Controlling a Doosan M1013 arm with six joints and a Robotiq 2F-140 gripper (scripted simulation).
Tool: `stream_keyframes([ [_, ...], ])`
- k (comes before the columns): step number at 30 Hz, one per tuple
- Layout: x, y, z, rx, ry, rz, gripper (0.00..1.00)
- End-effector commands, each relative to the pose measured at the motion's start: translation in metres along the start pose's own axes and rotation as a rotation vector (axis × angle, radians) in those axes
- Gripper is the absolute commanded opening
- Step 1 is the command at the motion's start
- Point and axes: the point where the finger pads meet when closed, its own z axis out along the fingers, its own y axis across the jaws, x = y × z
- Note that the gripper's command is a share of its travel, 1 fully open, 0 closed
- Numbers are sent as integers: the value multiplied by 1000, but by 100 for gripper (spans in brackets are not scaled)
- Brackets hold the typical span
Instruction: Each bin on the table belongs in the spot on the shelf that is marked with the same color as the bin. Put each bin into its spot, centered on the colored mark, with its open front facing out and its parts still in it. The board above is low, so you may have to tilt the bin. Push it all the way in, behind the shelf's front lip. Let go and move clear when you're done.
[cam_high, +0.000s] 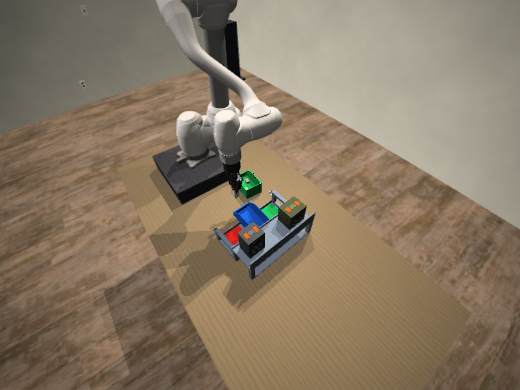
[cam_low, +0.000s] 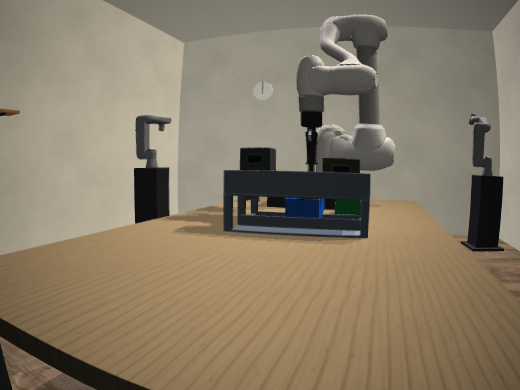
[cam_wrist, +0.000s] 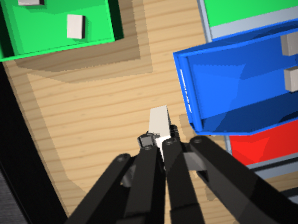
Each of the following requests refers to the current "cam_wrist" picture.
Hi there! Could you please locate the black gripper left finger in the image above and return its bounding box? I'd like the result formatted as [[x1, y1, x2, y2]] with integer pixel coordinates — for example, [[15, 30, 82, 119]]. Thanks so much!
[[64, 107, 166, 224]]

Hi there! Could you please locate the blue bin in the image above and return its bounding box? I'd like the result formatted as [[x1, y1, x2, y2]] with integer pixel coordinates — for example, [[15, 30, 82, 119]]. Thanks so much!
[[176, 20, 298, 135]]

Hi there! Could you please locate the dark grey metal shelf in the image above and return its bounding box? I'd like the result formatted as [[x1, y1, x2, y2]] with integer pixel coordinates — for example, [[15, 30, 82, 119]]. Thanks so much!
[[197, 0, 298, 204]]

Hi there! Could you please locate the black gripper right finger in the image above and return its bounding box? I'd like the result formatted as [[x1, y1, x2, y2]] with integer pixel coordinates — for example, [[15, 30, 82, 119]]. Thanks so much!
[[158, 105, 298, 224]]

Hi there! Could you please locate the green bin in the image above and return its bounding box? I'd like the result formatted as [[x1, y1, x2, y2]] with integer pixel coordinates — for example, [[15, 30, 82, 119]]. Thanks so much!
[[0, 0, 124, 62]]

